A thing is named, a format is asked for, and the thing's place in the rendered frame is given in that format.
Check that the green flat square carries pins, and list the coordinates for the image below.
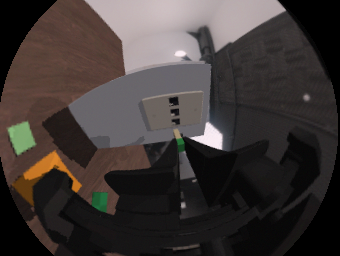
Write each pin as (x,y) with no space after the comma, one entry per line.
(99,201)

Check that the orange square marking on table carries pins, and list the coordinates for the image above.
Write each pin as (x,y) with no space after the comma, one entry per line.
(25,184)

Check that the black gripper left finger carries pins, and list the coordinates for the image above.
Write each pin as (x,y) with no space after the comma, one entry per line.
(163,178)

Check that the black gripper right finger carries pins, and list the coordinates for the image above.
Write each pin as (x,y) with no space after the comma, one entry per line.
(215,168)

